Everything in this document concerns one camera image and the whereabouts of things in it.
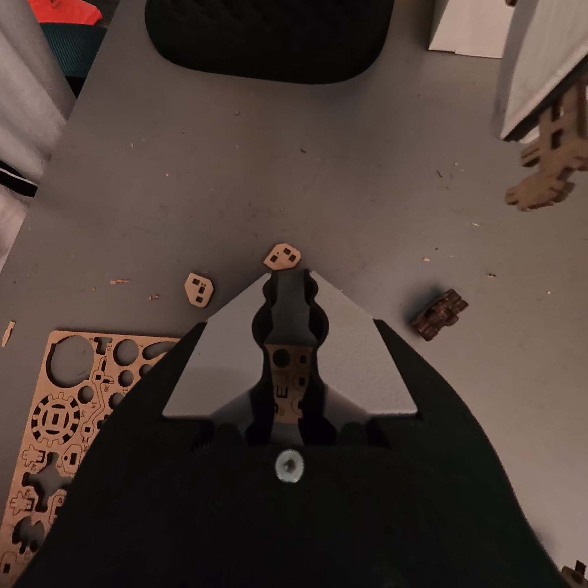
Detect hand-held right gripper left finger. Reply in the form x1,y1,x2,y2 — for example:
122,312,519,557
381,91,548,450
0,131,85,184
162,272,279,445

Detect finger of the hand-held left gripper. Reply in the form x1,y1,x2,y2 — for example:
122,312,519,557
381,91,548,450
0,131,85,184
498,0,588,141

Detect dark stacked wooden block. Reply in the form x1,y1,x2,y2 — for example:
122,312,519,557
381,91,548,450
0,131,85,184
410,288,469,342

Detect person's pale grey clothing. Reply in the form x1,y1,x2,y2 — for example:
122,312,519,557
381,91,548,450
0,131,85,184
0,0,77,273

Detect black and white drawstring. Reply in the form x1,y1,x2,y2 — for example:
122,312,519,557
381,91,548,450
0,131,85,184
0,166,38,198

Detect wooden gear mechanism model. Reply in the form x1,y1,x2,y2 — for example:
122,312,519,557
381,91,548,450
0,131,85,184
561,561,588,588

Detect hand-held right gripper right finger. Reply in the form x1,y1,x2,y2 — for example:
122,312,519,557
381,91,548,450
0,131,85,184
300,269,418,445

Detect white cardboard box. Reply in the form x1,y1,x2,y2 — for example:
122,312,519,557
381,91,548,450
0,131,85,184
428,0,515,59

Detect black seat cushion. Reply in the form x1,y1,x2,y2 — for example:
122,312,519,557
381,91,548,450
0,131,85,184
145,0,395,85

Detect small wooden part square holes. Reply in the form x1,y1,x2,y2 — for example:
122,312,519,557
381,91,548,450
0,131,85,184
184,272,216,308
263,243,302,271

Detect laser-cut plywood parts sheet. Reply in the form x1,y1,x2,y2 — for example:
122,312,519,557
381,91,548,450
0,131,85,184
0,329,319,588

